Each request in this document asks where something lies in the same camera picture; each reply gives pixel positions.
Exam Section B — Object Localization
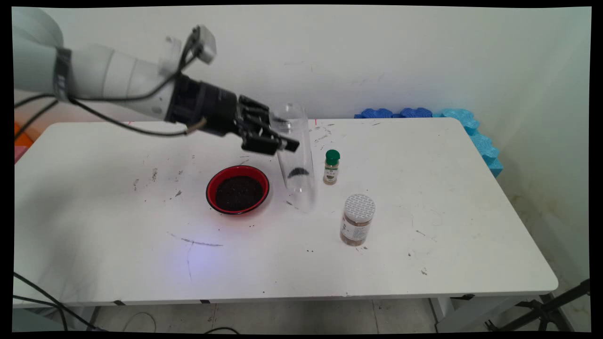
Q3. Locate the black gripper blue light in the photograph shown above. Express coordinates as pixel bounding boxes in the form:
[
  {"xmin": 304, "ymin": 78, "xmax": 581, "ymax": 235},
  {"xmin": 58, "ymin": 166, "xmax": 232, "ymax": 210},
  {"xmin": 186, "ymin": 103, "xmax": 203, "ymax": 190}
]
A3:
[{"xmin": 165, "ymin": 73, "xmax": 300, "ymax": 156}]

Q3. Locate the tall clear plastic jar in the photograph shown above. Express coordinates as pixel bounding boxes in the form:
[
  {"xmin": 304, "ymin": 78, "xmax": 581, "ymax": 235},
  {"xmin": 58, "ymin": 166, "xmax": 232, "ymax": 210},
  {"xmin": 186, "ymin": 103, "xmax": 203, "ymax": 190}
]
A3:
[{"xmin": 269, "ymin": 101, "xmax": 317, "ymax": 212}]

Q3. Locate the red and black bowl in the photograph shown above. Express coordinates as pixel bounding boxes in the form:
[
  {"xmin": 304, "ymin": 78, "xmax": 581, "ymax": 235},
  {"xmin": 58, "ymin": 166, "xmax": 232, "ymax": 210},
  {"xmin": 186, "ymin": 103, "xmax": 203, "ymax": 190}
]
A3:
[{"xmin": 205, "ymin": 165, "xmax": 270, "ymax": 216}]

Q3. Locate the green-capped spice bottle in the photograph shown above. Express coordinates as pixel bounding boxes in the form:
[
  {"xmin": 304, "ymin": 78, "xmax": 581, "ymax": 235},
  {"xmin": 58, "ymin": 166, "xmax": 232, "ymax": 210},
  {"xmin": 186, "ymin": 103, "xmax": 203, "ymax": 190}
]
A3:
[{"xmin": 323, "ymin": 149, "xmax": 341, "ymax": 186}]

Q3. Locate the foil-sealed jar of brown nuts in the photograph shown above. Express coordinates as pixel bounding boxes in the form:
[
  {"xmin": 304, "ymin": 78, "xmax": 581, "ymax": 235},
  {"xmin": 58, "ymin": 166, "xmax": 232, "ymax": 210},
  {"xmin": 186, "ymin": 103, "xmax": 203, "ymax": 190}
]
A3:
[{"xmin": 340, "ymin": 194, "xmax": 376, "ymax": 246}]

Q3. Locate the light blue foam mat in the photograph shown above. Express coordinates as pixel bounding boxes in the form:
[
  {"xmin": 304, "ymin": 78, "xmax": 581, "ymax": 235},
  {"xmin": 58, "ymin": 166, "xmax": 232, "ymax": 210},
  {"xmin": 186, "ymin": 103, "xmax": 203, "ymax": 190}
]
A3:
[{"xmin": 433, "ymin": 108, "xmax": 504, "ymax": 178}]

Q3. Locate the white table leg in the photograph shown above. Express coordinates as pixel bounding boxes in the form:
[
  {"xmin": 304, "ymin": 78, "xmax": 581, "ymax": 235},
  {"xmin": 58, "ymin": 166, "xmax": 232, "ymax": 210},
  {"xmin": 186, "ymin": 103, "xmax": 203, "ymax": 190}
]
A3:
[{"xmin": 13, "ymin": 306, "xmax": 102, "ymax": 332}]

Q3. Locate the black tripod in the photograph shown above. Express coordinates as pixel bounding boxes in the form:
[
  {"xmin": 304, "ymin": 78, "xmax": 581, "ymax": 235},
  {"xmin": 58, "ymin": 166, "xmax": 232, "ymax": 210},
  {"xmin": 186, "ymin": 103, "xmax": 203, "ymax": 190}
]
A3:
[{"xmin": 484, "ymin": 279, "xmax": 591, "ymax": 332}]

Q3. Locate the black cable beige end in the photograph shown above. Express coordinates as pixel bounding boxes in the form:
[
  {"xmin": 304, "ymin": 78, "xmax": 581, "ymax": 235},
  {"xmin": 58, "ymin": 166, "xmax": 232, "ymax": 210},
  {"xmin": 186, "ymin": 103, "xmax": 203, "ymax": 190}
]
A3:
[{"xmin": 14, "ymin": 97, "xmax": 208, "ymax": 138}]

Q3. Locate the thin black camera cable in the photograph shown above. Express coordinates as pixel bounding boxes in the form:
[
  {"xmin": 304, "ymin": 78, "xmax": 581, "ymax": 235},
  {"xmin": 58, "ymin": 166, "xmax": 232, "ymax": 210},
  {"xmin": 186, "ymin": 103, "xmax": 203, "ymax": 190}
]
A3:
[{"xmin": 14, "ymin": 28, "xmax": 198, "ymax": 110}]

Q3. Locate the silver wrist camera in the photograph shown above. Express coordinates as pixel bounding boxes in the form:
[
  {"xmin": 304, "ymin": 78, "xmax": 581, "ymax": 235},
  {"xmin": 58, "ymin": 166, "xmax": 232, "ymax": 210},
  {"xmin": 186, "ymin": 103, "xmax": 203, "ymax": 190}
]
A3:
[{"xmin": 191, "ymin": 25, "xmax": 217, "ymax": 65}]

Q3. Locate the thin grey floor wire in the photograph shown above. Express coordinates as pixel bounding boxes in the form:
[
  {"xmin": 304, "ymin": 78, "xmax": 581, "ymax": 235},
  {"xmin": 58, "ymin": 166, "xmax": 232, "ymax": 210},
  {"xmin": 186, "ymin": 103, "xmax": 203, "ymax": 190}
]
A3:
[{"xmin": 123, "ymin": 312, "xmax": 157, "ymax": 332}]

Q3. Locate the black hanging cable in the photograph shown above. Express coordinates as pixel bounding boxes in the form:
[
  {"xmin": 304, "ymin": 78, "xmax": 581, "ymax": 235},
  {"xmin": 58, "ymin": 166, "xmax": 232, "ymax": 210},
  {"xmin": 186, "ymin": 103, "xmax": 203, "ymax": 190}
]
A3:
[
  {"xmin": 13, "ymin": 295, "xmax": 69, "ymax": 331},
  {"xmin": 13, "ymin": 272, "xmax": 99, "ymax": 331}
]

